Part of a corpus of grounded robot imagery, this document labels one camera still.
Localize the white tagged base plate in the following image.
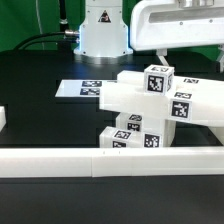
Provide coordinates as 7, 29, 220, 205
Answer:
55, 80, 109, 97

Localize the white chair back frame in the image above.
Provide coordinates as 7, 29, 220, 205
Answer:
99, 70, 224, 127

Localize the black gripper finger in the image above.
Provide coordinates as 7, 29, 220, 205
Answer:
217, 45, 224, 72
156, 49, 168, 66

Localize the white front fence bar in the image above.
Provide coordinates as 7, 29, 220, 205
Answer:
0, 147, 224, 178

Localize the white side block left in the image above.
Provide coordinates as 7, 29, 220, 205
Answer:
0, 106, 6, 132

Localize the black cable with connector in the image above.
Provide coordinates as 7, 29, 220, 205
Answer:
13, 29, 81, 51

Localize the white chair seat part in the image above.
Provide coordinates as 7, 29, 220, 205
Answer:
144, 118, 176, 147

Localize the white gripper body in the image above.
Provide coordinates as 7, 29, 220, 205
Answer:
130, 0, 224, 51

